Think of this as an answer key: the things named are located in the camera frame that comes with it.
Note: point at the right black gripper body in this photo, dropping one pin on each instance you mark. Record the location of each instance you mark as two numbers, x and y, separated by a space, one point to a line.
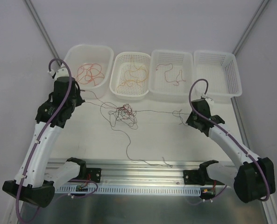
192 120

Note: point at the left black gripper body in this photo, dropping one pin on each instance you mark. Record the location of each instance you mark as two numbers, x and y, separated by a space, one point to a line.
78 101

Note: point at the red orange wire ball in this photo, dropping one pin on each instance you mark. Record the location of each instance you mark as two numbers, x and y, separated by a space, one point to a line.
125 113

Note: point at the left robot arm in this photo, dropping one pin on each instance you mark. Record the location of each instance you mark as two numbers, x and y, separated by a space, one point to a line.
32 184

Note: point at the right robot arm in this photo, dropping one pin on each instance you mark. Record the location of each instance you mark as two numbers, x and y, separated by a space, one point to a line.
252 178

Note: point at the white slotted basket right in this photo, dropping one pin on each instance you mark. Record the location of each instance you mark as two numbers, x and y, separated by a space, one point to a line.
220 69

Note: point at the white slotted basket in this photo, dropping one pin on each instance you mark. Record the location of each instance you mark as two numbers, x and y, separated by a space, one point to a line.
170 76
220 69

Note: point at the white slotted basket middle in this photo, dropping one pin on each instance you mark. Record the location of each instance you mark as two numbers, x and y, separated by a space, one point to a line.
170 76

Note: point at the white solid plastic tub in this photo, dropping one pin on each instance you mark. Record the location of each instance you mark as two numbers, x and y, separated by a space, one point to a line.
90 66

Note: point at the white round-hole basket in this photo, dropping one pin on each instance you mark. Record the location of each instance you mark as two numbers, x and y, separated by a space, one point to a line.
130 76

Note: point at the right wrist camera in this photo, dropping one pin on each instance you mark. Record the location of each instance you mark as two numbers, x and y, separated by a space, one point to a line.
209 100

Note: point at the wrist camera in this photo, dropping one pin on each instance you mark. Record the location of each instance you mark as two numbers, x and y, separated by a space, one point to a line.
209 100
62 72

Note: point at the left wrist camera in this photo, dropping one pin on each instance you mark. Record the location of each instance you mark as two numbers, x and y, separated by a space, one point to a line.
62 72

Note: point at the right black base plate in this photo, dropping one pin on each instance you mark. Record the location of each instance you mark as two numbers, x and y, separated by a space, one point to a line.
196 177

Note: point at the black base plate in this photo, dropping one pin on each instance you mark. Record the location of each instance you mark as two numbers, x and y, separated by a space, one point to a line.
196 177
93 174

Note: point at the white slotted cable duct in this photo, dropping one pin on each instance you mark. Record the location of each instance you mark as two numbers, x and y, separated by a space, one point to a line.
129 190

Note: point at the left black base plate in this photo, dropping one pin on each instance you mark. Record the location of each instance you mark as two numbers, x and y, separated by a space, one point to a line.
93 174

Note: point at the aluminium mounting rail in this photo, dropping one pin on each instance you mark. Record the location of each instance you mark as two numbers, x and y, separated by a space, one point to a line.
118 172

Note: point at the left frame post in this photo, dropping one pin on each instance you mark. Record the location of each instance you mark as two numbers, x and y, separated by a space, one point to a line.
38 22

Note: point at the frame post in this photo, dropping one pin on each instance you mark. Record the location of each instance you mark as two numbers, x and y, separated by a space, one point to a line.
38 22
250 26

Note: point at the right frame post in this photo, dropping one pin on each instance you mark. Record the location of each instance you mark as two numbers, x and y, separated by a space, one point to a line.
250 26

